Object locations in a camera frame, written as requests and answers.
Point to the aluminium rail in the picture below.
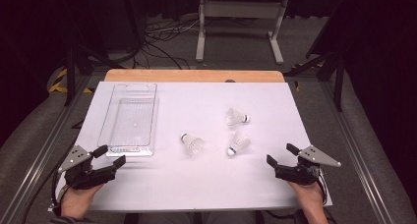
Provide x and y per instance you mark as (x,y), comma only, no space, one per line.
(355,152)
(34,175)

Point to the person's left hand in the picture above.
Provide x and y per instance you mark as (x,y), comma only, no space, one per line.
(77,201)

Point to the clear plastic container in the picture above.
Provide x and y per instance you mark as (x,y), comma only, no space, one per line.
(132,119)

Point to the person's right hand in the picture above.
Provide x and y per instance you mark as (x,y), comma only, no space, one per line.
(309,196)

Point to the white table cover board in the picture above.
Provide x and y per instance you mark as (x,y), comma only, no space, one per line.
(203,184)

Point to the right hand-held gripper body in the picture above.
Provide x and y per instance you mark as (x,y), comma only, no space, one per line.
(295,173)

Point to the white feather shuttlecock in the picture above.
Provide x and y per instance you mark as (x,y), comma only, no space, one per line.
(238,142)
(192,144)
(234,117)

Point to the black metal stand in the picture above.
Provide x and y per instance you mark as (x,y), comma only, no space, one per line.
(339,86)
(70,76)

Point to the grey metal desk frame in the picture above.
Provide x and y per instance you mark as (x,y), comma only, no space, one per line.
(242,9)

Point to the yellow black floor tape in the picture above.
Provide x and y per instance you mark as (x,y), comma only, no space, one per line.
(60,74)

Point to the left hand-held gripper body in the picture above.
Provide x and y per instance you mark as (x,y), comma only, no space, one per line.
(77,178)

